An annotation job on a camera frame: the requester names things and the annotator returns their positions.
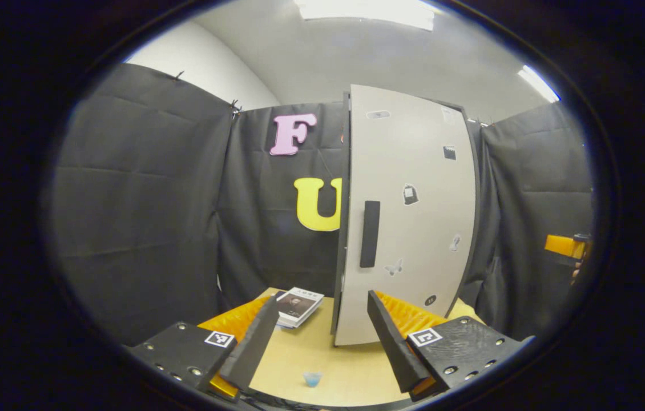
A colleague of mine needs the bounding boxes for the dark grey cabinet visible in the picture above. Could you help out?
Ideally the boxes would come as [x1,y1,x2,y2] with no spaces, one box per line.
[331,91,483,349]

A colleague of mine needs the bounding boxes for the white book with dark photo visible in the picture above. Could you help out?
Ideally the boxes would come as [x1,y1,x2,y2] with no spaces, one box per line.
[277,287,325,328]

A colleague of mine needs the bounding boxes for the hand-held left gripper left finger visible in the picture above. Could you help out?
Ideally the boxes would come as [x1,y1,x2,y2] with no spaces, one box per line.
[128,294,280,400]

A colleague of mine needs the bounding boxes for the black door handle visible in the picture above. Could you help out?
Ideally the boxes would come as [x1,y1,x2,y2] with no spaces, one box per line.
[360,200,381,269]

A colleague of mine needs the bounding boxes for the black backdrop cloth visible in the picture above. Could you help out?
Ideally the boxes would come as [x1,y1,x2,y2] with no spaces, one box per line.
[51,63,594,346]

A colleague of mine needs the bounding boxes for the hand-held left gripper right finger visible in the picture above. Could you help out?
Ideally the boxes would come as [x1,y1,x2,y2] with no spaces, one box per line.
[366,290,529,403]

